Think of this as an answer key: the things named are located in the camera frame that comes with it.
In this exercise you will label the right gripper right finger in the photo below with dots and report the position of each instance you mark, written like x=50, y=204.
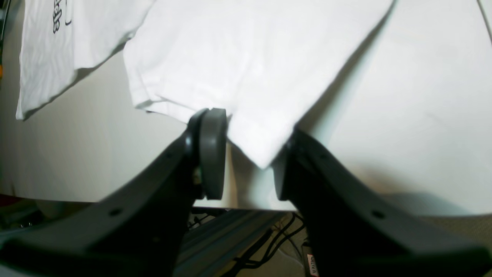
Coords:
x=353, y=232

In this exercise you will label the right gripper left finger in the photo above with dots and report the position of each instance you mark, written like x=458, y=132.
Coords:
x=137, y=231

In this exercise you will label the white printed T-shirt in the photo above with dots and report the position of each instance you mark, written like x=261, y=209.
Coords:
x=266, y=62

